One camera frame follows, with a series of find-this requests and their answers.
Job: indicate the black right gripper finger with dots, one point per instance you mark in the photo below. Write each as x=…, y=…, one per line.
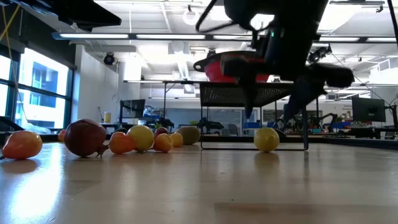
x=251, y=93
x=332, y=76

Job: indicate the red collapsible colander grey rim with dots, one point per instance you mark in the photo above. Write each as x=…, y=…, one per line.
x=214, y=70

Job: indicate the yellow plastic lemon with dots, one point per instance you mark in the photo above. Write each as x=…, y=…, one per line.
x=141, y=137
x=266, y=139

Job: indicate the orange yellow plastic fruit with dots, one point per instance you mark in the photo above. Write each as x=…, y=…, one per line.
x=163, y=142

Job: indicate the small orange tangerine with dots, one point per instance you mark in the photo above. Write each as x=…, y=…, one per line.
x=61, y=135

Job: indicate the small background robot arm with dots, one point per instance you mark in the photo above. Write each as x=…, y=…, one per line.
x=329, y=118

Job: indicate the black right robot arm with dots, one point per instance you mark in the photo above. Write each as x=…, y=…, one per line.
x=280, y=15

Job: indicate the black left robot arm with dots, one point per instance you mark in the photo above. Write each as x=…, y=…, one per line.
x=87, y=15

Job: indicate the black monitor on arm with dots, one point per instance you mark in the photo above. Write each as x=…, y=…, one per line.
x=368, y=109

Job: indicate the black perforated metal riser stand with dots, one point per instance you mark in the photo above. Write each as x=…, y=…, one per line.
x=230, y=93

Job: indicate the black ceiling-hung device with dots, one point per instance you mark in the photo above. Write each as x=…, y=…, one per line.
x=318, y=54

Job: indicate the brown green plastic kiwi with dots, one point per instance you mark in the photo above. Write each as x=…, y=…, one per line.
x=191, y=135

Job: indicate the orange plastic pear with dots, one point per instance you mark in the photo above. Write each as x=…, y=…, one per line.
x=21, y=144
x=121, y=143
x=176, y=139

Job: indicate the dark background plant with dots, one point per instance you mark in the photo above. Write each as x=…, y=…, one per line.
x=163, y=123

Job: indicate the round white ceiling lamp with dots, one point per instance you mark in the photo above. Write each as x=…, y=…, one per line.
x=190, y=16

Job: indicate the long ceiling light bar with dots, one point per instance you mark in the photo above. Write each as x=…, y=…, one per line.
x=171, y=36

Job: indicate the black monitor on stand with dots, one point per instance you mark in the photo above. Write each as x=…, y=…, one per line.
x=132, y=107

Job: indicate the yellow bin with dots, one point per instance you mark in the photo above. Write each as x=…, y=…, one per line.
x=107, y=117

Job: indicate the large window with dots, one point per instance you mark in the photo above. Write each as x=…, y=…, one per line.
x=40, y=90

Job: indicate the black wall-mounted camera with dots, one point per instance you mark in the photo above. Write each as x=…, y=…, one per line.
x=109, y=58

